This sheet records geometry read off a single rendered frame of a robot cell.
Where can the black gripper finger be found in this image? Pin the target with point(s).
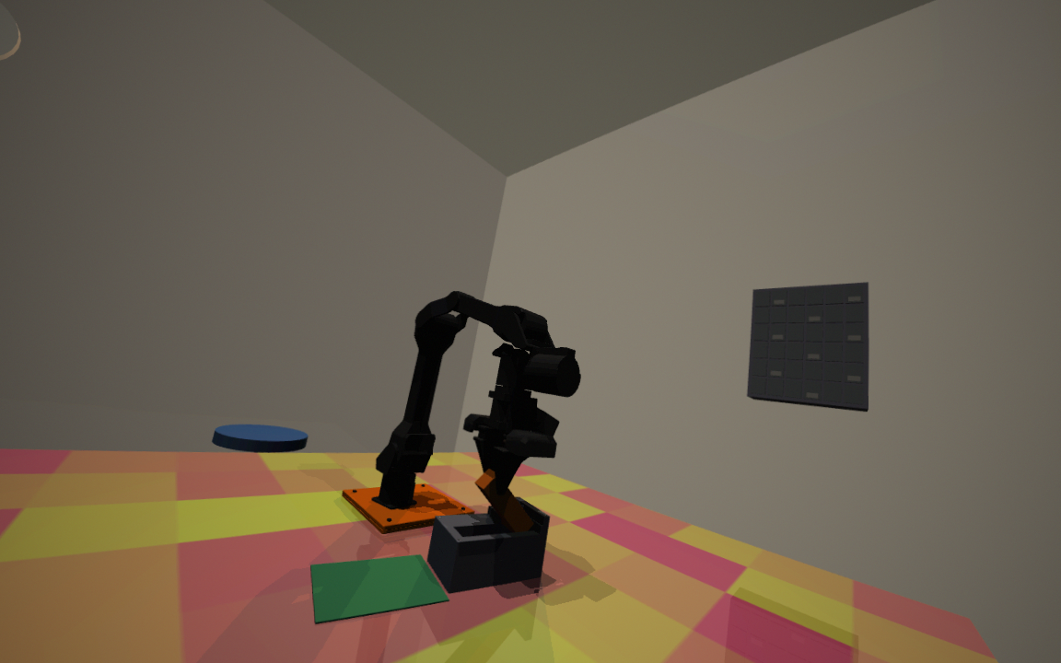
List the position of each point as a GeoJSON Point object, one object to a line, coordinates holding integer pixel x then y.
{"type": "Point", "coordinates": [486, 453]}
{"type": "Point", "coordinates": [506, 465]}

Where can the orange l-shaped part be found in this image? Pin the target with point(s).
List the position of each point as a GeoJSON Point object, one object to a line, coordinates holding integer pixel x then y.
{"type": "Point", "coordinates": [506, 506]}

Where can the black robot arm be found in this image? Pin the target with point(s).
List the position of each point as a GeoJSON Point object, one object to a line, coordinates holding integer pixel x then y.
{"type": "Point", "coordinates": [545, 369]}

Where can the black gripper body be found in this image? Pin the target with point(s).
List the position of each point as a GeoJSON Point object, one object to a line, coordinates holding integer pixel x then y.
{"type": "Point", "coordinates": [507, 420]}

